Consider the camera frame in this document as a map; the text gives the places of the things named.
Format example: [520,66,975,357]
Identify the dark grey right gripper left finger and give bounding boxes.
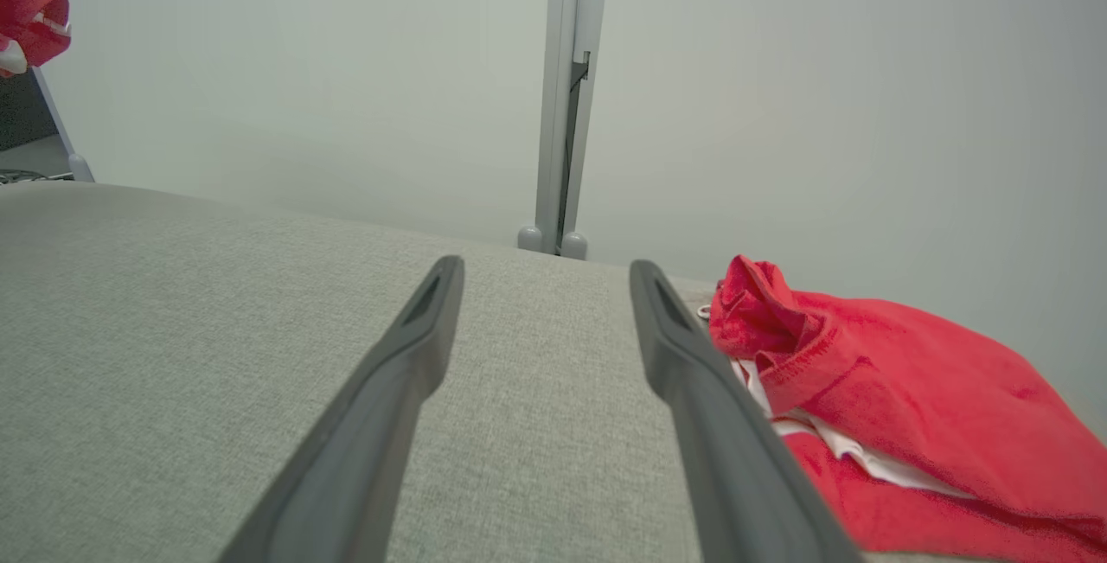
[216,254,466,563]

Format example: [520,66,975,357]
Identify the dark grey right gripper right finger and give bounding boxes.
[629,259,866,563]

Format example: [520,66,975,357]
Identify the red basketball jersey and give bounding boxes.
[696,253,1107,563]

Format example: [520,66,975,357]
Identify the red basketball shorts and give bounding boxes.
[0,0,72,78]

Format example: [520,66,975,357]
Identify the grey partition post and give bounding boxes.
[517,0,612,261]

